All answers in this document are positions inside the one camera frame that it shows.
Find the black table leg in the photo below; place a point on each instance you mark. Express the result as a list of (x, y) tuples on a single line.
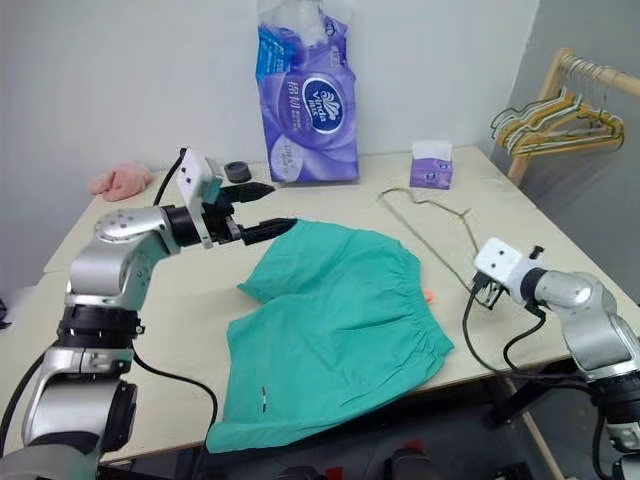
[(520, 395)]

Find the pink cloth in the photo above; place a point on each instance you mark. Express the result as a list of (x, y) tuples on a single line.
[(120, 182)]

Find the wooden clothes rack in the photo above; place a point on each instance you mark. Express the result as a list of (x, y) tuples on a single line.
[(520, 167)]

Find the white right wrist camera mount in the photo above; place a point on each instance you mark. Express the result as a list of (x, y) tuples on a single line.
[(500, 262)]

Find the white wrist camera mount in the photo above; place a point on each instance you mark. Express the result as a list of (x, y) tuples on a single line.
[(500, 262), (192, 167)]

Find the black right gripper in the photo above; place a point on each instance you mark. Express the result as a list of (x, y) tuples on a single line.
[(487, 284)]

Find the purple Vinda tissue pack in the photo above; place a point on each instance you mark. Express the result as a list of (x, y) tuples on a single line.
[(315, 120)]

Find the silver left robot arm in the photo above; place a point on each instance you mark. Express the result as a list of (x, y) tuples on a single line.
[(110, 260)]

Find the green shorts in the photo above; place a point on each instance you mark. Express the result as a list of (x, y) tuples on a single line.
[(330, 320)]

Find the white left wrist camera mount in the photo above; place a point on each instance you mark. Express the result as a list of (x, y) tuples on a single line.
[(192, 167)]

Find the small orange object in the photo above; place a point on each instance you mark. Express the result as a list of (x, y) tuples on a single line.
[(428, 297)]

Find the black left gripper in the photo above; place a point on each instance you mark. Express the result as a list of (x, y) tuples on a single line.
[(220, 225)]

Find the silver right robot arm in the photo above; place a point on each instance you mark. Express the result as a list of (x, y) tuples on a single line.
[(595, 320)]

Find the dark rounded shape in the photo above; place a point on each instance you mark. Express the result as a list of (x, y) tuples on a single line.
[(412, 462)]

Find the small purple tissue box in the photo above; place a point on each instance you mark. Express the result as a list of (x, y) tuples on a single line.
[(431, 170)]

